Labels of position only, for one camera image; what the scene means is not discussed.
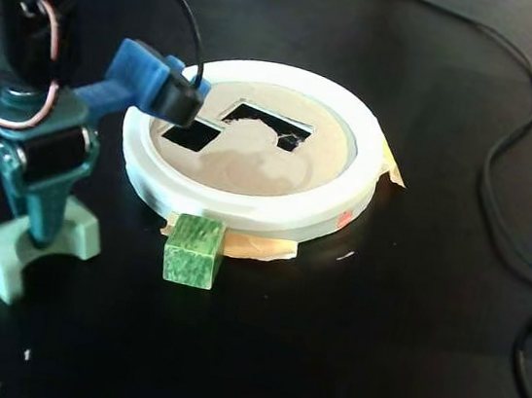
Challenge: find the long black cable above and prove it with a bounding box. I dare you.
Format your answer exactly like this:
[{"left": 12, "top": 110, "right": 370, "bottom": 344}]
[{"left": 175, "top": 0, "right": 532, "bottom": 294}]

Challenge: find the thin black camera cable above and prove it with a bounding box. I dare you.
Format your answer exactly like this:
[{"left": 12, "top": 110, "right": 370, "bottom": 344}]
[{"left": 81, "top": 0, "right": 214, "bottom": 91}]

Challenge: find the pink white servo wire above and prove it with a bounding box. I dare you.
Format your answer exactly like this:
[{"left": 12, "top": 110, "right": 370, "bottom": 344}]
[{"left": 0, "top": 0, "right": 72, "bottom": 136}]

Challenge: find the brown cardboard lid with cutouts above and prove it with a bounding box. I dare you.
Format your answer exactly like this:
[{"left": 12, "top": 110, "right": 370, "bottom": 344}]
[{"left": 143, "top": 68, "right": 362, "bottom": 209}]

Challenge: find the green wooden cube block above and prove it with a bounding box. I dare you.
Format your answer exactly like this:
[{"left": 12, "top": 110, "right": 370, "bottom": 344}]
[{"left": 158, "top": 210, "right": 230, "bottom": 293}]

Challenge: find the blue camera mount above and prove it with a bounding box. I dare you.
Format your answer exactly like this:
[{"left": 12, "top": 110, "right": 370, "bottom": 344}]
[{"left": 72, "top": 30, "right": 217, "bottom": 128}]

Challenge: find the small red sticker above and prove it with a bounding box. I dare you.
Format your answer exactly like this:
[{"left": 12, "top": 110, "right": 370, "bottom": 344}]
[{"left": 335, "top": 208, "right": 357, "bottom": 231}]

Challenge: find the white round sorter container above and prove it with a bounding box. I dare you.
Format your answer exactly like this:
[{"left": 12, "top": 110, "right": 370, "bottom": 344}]
[{"left": 110, "top": 42, "right": 395, "bottom": 251}]

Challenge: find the tan masking tape piece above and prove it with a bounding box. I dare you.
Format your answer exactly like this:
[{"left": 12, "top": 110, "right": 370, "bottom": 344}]
[
  {"left": 372, "top": 139, "right": 412, "bottom": 192},
  {"left": 157, "top": 209, "right": 303, "bottom": 268}
]

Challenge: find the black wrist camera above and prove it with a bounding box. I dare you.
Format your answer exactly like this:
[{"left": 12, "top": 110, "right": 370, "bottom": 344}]
[{"left": 151, "top": 65, "right": 209, "bottom": 130}]

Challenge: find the teal gripper body with servo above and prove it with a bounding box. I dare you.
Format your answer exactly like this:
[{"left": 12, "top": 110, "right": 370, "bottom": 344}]
[{"left": 0, "top": 75, "right": 111, "bottom": 198}]

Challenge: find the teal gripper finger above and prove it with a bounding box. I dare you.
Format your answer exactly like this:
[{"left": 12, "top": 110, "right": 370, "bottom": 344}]
[{"left": 0, "top": 172, "right": 79, "bottom": 253}]

